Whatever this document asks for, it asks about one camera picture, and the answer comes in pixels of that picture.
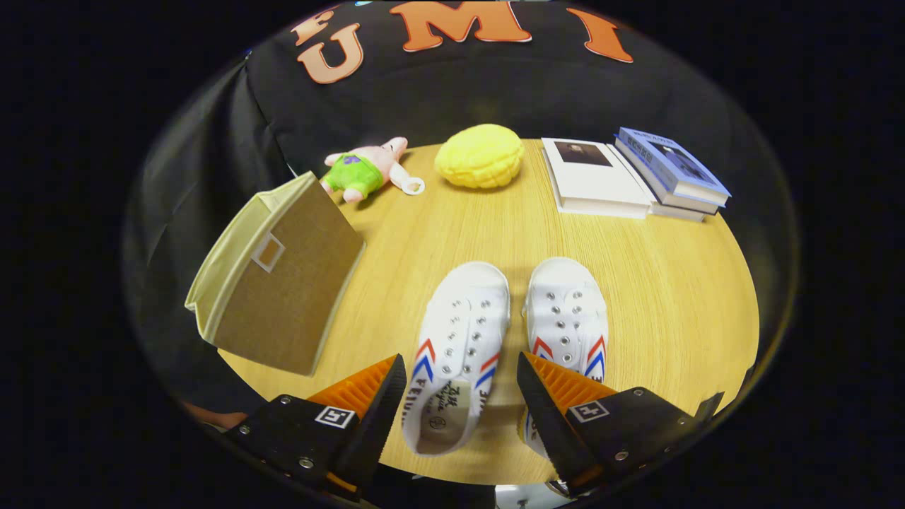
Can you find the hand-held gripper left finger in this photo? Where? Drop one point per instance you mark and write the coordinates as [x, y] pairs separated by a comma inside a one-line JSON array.
[[371, 424]]

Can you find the beige fabric storage box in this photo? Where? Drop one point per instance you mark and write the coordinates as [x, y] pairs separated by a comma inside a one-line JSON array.
[[283, 297]]

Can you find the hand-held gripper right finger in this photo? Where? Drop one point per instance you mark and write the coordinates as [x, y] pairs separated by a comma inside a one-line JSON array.
[[551, 424]]

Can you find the white portrait cover book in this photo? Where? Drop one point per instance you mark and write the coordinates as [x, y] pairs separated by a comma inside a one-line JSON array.
[[594, 184]]

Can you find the blue cover book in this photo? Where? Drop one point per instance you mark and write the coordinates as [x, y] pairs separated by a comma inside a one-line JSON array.
[[672, 166]]

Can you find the pink star plush toy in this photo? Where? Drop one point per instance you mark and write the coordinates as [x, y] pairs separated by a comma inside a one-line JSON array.
[[364, 170]]

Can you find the yellow plush bread toy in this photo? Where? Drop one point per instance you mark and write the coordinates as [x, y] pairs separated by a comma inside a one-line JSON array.
[[479, 157]]

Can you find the white shoe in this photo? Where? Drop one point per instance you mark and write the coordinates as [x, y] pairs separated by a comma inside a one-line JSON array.
[[565, 311], [459, 332]]

